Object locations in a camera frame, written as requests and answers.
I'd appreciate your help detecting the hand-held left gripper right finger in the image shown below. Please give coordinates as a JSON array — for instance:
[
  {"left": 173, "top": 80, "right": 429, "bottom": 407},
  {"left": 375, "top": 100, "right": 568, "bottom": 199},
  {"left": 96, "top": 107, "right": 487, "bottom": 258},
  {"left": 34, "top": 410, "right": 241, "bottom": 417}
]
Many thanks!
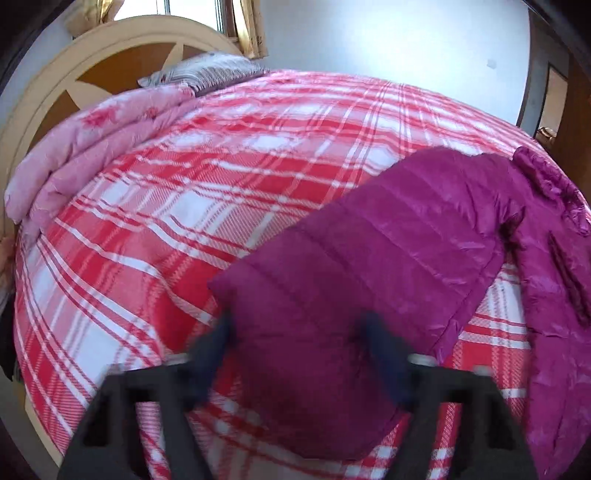
[{"left": 353, "top": 311, "right": 539, "bottom": 480}]

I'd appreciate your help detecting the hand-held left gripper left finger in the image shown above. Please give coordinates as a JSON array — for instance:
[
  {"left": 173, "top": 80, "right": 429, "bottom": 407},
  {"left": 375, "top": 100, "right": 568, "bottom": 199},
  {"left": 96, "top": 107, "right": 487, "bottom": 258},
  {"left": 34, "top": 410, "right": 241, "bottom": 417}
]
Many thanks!
[{"left": 56, "top": 309, "right": 237, "bottom": 480}]

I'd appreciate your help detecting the magenta down jacket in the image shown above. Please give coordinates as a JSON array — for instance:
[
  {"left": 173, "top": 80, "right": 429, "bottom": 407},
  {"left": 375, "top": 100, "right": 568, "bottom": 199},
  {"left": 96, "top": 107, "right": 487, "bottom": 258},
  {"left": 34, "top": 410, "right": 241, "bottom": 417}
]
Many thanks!
[{"left": 208, "top": 148, "right": 591, "bottom": 480}]

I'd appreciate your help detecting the red plaid bed sheet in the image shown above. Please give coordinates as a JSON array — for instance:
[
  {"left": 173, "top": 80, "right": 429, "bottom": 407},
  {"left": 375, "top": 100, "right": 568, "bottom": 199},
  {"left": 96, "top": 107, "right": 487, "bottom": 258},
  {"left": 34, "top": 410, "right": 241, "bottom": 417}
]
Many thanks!
[{"left": 14, "top": 69, "right": 555, "bottom": 480}]

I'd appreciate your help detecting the pink floral quilt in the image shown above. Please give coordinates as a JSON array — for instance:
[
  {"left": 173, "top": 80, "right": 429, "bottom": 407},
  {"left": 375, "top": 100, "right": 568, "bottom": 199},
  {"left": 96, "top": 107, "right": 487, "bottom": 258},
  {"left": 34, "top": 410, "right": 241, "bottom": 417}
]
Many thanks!
[{"left": 4, "top": 83, "right": 199, "bottom": 232}]

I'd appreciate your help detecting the striped pillow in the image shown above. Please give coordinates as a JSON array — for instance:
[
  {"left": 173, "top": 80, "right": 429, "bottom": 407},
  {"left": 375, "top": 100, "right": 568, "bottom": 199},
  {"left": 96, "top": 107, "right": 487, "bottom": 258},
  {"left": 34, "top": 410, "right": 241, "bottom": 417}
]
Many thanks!
[{"left": 139, "top": 52, "right": 269, "bottom": 96}]

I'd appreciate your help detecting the cream and brown headboard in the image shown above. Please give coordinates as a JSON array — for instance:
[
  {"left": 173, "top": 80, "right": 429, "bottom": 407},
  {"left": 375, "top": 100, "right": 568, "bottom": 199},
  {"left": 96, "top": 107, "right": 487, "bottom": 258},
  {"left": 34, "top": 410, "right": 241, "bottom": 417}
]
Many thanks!
[{"left": 0, "top": 16, "right": 252, "bottom": 241}]

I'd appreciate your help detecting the yellow patterned curtain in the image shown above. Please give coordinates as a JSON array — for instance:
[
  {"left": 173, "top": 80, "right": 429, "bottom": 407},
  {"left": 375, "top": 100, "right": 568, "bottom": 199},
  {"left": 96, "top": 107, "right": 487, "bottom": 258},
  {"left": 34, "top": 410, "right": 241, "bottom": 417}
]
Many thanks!
[
  {"left": 90, "top": 0, "right": 126, "bottom": 24},
  {"left": 231, "top": 0, "right": 270, "bottom": 60}
]

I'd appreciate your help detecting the window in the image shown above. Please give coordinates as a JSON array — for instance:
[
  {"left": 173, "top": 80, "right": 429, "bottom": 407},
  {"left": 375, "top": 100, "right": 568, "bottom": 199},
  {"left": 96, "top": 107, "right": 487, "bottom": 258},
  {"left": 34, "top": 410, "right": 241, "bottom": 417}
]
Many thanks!
[{"left": 113, "top": 0, "right": 237, "bottom": 36}]

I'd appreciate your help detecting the wooden door frame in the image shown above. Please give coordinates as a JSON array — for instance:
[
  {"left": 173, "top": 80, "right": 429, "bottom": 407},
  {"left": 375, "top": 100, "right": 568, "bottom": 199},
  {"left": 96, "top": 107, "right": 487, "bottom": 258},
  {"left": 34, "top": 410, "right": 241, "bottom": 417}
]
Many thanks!
[{"left": 516, "top": 9, "right": 591, "bottom": 155}]

